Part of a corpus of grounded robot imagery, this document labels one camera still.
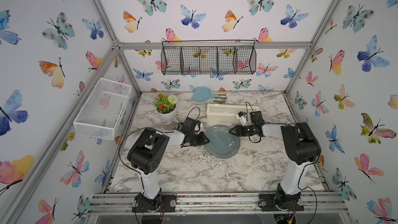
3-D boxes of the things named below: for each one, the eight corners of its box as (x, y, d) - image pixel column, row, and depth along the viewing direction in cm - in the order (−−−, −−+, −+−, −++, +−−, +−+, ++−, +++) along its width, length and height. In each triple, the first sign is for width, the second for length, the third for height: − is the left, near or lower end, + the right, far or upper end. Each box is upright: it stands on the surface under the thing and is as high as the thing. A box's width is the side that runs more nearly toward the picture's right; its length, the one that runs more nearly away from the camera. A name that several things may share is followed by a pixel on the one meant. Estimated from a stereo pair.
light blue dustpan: (195, 104, 116) (195, 101, 114) (189, 92, 124) (189, 89, 122) (217, 97, 121) (218, 94, 118) (210, 86, 129) (211, 83, 126)
